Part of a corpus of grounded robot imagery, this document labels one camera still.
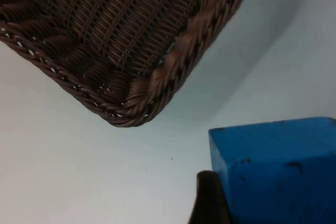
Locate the dark brown wicker basket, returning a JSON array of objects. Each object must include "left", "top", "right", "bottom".
[{"left": 0, "top": 0, "right": 260, "bottom": 128}]

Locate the blue cube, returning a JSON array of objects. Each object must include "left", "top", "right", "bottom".
[{"left": 208, "top": 116, "right": 336, "bottom": 224}]

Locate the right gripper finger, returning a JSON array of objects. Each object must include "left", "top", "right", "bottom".
[{"left": 188, "top": 170, "right": 232, "bottom": 224}]

